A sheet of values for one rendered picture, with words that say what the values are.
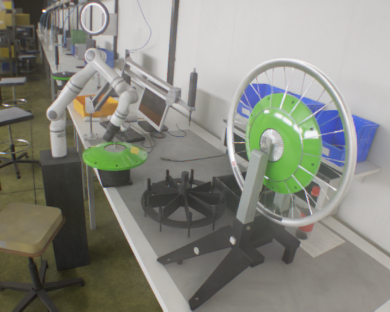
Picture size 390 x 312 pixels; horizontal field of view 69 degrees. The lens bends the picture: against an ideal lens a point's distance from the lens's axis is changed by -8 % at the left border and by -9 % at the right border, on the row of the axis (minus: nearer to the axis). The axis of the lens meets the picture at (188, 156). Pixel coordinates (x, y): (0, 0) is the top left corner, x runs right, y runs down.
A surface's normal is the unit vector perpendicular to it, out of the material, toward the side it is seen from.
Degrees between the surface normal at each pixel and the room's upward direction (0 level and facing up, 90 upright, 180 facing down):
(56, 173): 90
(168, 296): 0
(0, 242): 90
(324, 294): 0
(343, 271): 0
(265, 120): 83
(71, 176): 90
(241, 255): 18
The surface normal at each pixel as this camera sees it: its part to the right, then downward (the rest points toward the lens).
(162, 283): 0.08, -0.91
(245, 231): 0.50, 0.39
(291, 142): -0.76, 0.12
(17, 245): -0.06, 0.40
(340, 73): -0.89, 0.11
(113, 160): 0.14, -0.70
